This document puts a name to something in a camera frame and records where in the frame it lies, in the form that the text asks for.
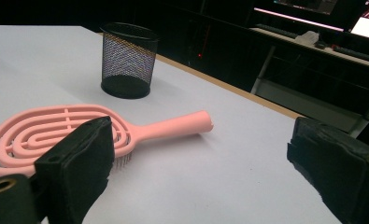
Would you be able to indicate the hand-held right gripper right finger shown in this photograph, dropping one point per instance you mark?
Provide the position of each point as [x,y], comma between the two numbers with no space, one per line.
[337,165]

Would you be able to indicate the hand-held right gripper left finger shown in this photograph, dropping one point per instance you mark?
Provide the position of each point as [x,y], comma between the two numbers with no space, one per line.
[76,161]

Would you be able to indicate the pink hairbrush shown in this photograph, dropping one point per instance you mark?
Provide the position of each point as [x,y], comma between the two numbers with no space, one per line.
[173,126]

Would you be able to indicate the black mesh pen holder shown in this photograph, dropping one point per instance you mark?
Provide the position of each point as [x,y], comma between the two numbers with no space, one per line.
[126,56]

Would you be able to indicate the grey metal stand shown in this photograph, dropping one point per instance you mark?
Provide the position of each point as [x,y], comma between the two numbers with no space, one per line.
[309,105]

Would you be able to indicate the dark keyboard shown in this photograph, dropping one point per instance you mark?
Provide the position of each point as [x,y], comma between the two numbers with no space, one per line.
[356,54]
[275,31]

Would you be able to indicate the crumpled white object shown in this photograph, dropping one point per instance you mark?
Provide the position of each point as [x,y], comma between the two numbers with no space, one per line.
[306,38]

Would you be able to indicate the laptop screen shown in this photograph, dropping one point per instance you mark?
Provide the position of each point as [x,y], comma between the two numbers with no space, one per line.
[367,28]

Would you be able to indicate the computer monitor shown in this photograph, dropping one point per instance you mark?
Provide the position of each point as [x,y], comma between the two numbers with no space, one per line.
[297,12]

